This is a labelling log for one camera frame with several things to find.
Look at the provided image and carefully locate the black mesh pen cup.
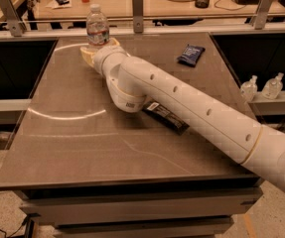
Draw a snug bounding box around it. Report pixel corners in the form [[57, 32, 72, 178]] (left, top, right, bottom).
[[195, 0, 210, 9]]

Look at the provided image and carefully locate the right metal rail bracket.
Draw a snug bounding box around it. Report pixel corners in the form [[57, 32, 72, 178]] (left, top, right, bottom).
[[251, 0, 274, 30]]

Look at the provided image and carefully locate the clear plastic water bottle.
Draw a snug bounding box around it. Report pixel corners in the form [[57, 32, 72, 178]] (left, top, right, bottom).
[[86, 4, 109, 47]]

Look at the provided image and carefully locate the black snack bar packet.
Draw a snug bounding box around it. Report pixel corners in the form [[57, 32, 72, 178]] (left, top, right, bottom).
[[143, 101, 189, 135]]

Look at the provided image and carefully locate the right clear sanitizer bottle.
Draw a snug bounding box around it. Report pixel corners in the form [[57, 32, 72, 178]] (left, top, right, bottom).
[[261, 72, 284, 99]]

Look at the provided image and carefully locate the left clear sanitizer bottle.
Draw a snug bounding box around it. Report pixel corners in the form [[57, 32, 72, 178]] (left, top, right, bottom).
[[240, 75, 257, 102]]

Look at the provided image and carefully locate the grey table drawer base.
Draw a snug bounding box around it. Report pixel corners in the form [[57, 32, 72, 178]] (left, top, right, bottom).
[[21, 175, 262, 238]]

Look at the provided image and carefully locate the blue rxbar blueberry packet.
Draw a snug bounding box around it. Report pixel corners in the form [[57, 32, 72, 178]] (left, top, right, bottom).
[[177, 45, 206, 67]]

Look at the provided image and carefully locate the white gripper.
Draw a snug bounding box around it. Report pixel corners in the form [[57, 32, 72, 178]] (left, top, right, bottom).
[[80, 38, 128, 77]]

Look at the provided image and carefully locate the clear sanitizer bottle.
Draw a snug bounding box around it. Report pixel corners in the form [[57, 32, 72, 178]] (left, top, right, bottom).
[[240, 75, 257, 102], [261, 72, 284, 99]]

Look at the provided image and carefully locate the metal rail bracket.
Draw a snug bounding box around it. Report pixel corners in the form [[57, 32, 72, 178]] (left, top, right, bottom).
[[132, 0, 144, 33], [251, 0, 274, 30], [0, 0, 26, 37]]

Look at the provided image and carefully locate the left metal rail bracket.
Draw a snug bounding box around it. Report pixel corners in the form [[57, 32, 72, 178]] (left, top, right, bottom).
[[0, 0, 26, 37]]

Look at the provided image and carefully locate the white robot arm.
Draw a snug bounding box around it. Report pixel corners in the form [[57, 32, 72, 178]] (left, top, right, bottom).
[[80, 44, 285, 192]]

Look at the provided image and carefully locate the middle metal rail bracket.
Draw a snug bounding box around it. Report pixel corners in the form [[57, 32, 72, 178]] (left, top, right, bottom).
[[132, 0, 144, 33]]

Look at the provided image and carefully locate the black desk cable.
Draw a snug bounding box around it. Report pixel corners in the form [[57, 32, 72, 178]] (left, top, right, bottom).
[[213, 0, 247, 12]]

